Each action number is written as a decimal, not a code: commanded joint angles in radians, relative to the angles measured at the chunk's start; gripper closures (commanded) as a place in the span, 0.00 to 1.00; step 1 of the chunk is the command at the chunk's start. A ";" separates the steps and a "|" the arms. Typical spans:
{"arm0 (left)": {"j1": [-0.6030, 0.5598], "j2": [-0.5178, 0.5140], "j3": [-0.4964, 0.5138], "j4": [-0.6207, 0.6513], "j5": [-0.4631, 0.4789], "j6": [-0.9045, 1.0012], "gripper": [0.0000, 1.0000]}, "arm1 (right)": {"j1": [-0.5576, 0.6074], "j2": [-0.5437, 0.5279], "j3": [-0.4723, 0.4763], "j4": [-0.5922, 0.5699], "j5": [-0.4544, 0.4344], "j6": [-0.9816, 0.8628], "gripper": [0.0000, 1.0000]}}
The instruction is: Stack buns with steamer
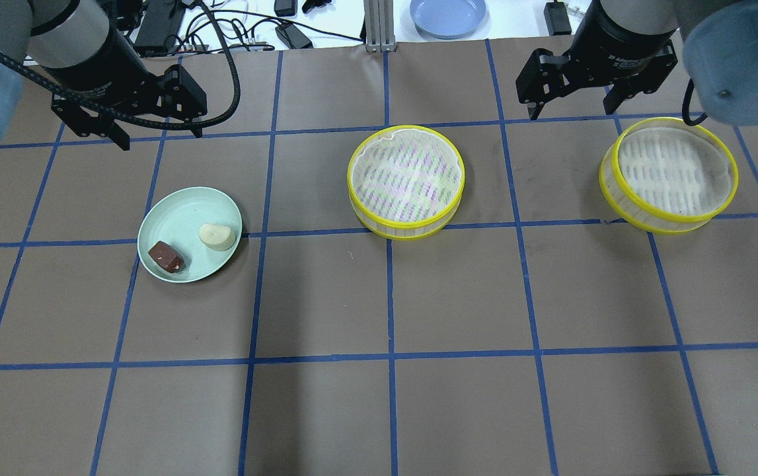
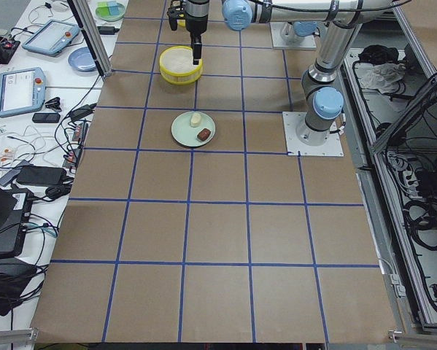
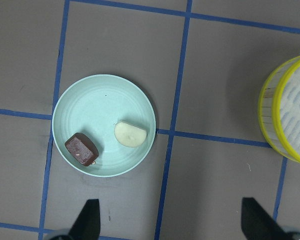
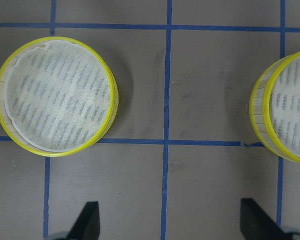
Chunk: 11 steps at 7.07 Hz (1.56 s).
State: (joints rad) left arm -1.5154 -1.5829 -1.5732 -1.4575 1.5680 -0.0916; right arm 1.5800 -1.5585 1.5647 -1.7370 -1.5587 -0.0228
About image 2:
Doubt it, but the near teach pendant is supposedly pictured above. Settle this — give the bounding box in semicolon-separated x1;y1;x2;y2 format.
0;67;46;117

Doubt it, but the far teach pendant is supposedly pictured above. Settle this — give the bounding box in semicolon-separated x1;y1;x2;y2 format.
22;20;80;57

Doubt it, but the blue plate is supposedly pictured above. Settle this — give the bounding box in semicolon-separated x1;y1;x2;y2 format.
68;47;96;72

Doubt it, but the brown steamed bun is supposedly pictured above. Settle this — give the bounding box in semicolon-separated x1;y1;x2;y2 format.
196;128;212;142

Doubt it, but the aluminium side frame rack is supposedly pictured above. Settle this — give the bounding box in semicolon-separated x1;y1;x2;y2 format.
342;1;437;335

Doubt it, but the black power adapter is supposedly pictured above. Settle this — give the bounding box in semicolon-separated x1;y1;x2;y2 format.
16;166;66;186

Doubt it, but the aluminium frame post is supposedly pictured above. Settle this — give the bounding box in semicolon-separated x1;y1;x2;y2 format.
67;0;112;79

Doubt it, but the green plate with blocks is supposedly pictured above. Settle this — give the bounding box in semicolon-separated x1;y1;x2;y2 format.
95;1;126;22

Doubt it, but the black phone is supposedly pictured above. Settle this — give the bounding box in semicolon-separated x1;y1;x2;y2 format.
32;112;61;124

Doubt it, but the white crumpled cloth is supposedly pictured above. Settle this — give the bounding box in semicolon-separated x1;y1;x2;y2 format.
359;63;406;93

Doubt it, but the black laptop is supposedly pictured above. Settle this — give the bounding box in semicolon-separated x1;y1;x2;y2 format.
0;188;33;259

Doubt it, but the teach pendant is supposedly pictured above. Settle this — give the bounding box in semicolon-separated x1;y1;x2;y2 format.
0;67;46;117
22;20;80;57

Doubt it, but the light green plate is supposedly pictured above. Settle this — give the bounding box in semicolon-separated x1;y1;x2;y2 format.
171;112;215;147

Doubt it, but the white steamed bun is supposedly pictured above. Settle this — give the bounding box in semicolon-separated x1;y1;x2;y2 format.
190;112;201;128

